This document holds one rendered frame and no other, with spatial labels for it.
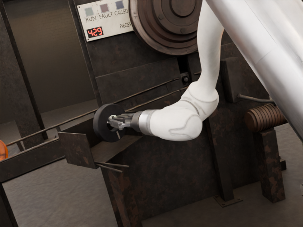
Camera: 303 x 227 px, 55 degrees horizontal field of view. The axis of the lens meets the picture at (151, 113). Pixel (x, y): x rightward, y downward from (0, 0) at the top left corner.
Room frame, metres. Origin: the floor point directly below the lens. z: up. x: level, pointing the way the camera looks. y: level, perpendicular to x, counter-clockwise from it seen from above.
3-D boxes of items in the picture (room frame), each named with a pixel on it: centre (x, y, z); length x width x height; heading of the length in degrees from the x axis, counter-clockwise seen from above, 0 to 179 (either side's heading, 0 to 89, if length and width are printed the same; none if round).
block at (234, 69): (1.57, -0.48, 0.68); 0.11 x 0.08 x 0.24; 9
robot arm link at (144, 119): (0.96, 0.01, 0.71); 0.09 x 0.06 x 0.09; 134
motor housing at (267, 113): (1.44, -0.59, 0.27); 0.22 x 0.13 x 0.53; 99
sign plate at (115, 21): (1.58, 0.11, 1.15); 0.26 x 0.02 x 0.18; 99
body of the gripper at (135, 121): (1.01, 0.06, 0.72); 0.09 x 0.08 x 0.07; 44
